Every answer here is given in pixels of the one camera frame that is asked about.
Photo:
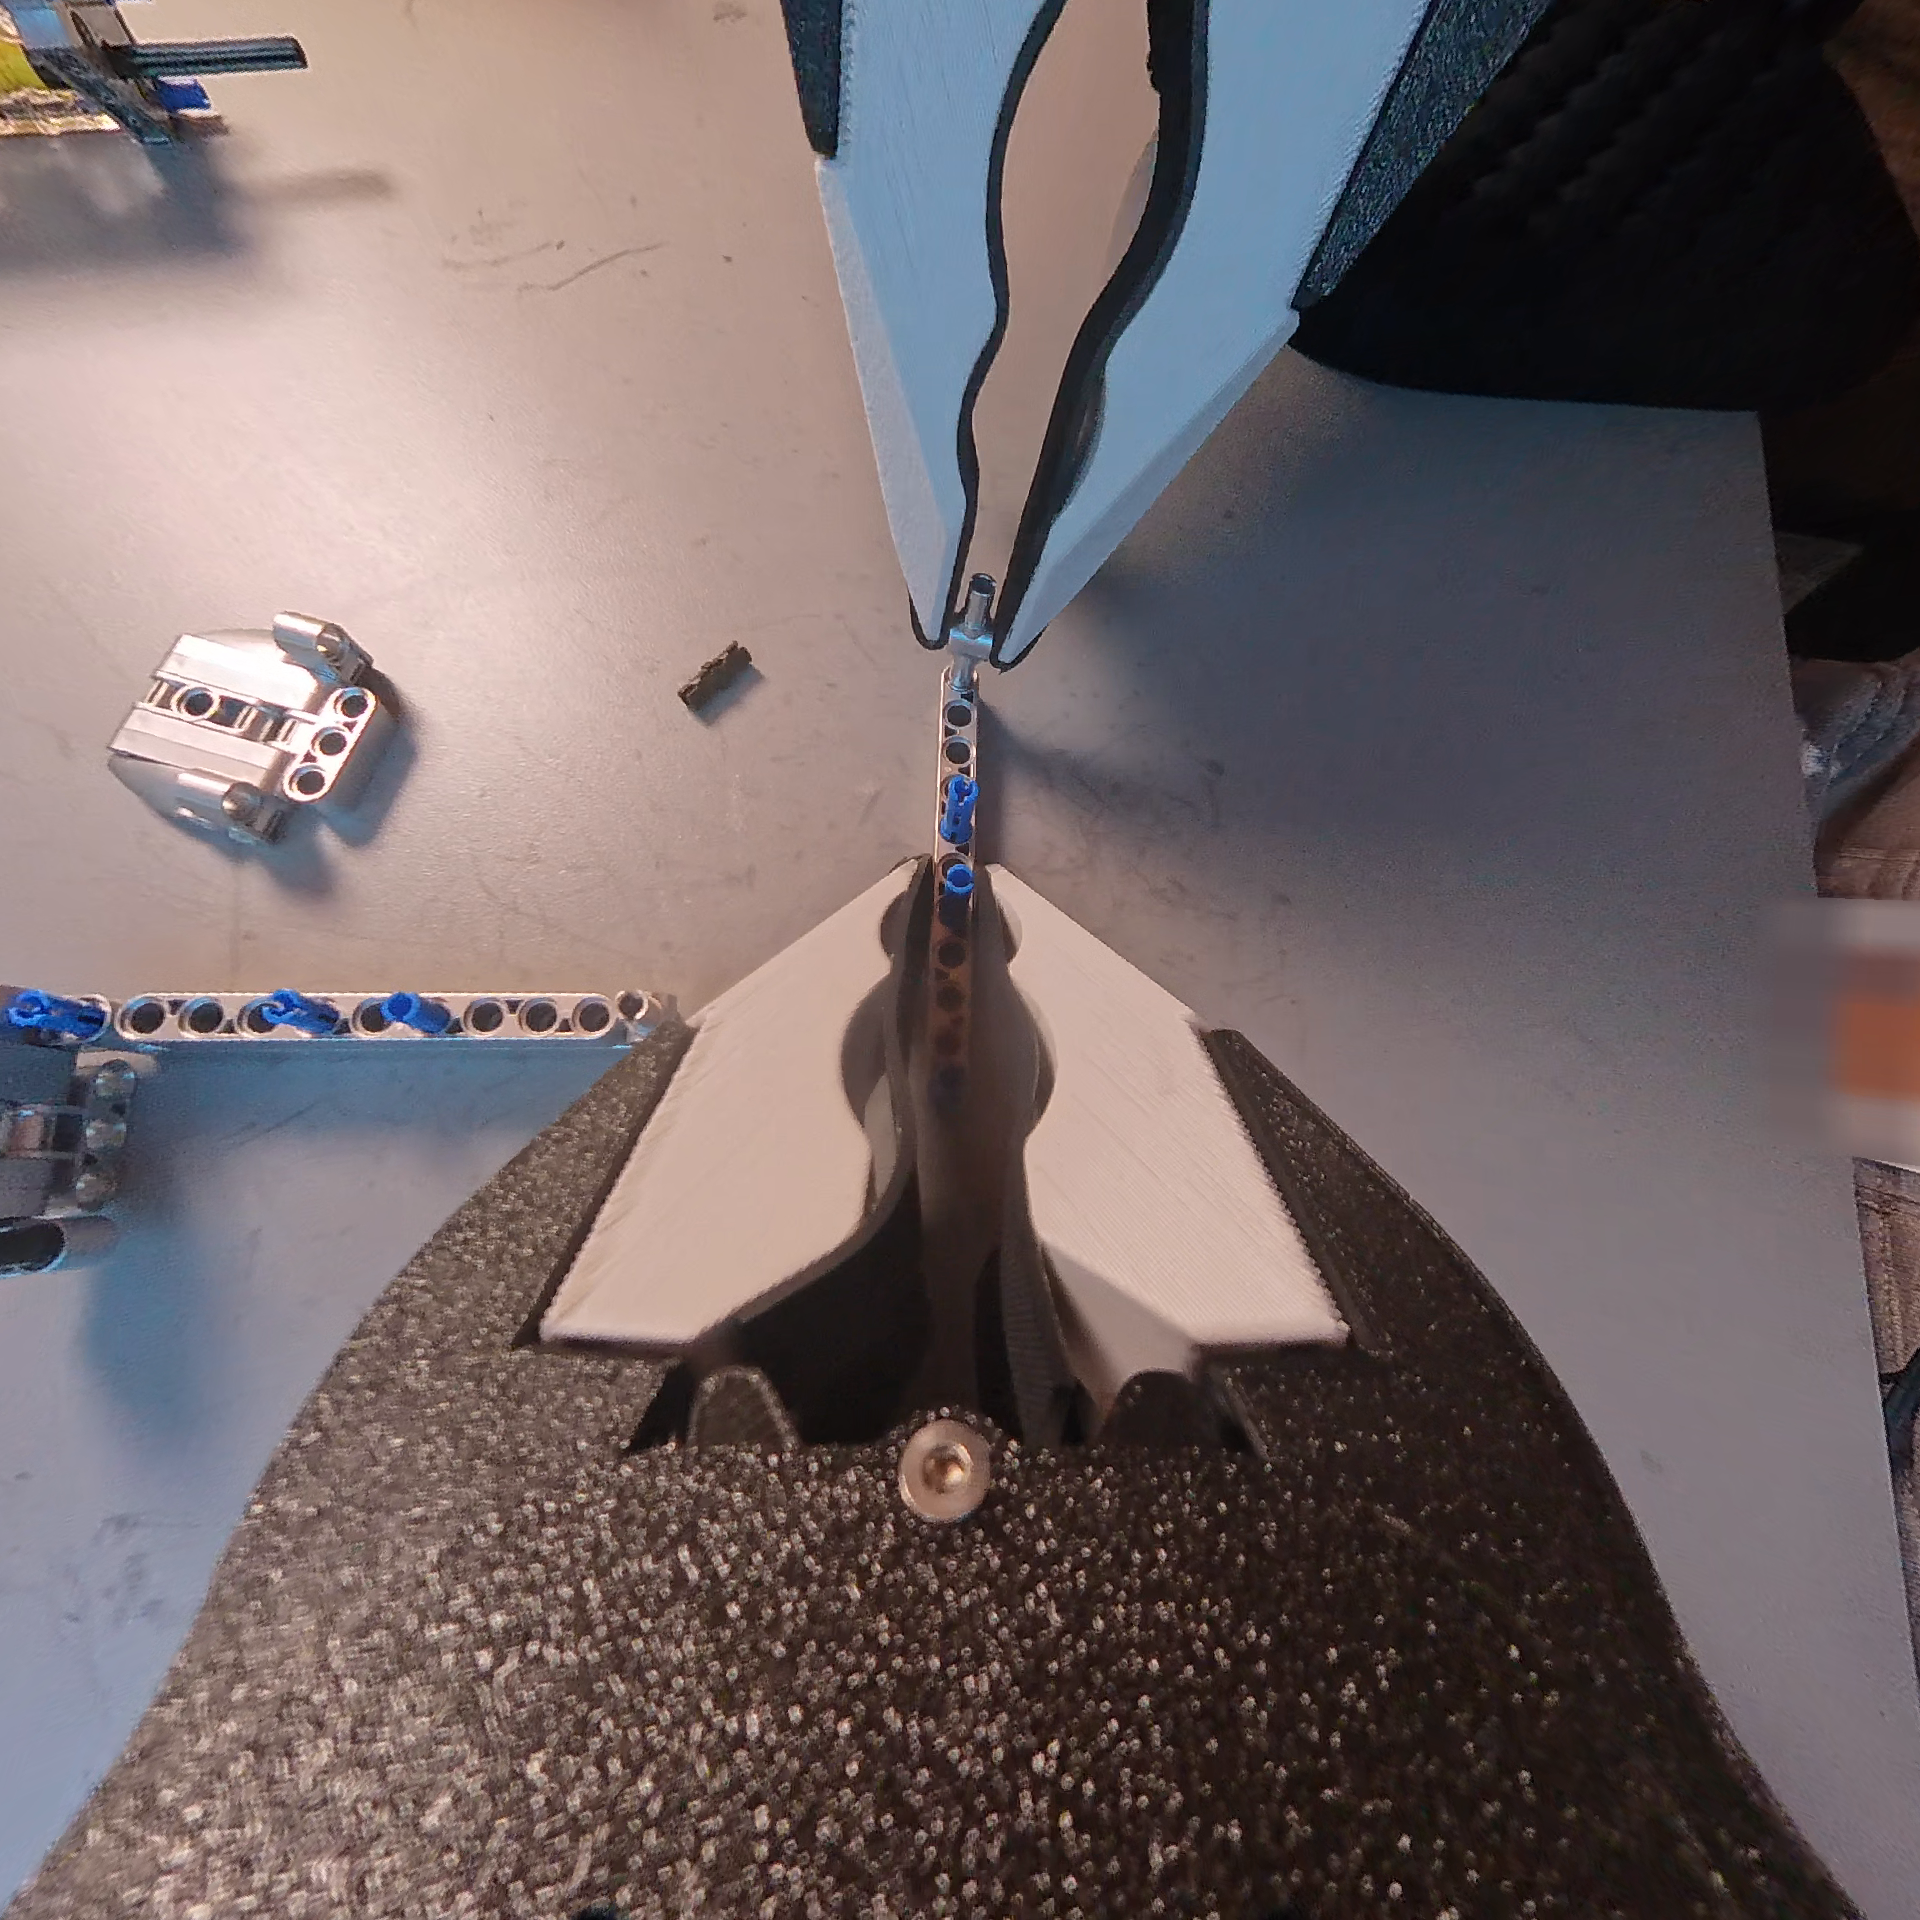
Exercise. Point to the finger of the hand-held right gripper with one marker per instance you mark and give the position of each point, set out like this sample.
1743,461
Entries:
1261,194
901,225

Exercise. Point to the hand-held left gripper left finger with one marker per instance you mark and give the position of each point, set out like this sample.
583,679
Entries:
721,1171

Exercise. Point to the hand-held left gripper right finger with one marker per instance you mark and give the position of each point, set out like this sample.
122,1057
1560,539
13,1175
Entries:
1170,1185

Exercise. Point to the small grey connector pin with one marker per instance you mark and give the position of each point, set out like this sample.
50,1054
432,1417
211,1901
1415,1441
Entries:
969,644

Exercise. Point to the grey holed beam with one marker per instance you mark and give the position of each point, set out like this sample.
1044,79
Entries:
957,734

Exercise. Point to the grey desk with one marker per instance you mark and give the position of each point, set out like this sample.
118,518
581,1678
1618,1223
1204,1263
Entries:
1425,825

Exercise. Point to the long grey beam panel assembly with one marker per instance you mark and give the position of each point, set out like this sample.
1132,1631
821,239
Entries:
451,1017

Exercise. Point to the small black toy pin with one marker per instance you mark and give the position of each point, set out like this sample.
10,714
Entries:
717,677

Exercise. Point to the silver curved toy panel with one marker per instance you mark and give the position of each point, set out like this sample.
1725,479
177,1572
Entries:
225,720

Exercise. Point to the yellowish printed booklet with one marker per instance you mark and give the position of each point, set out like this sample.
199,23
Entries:
39,83

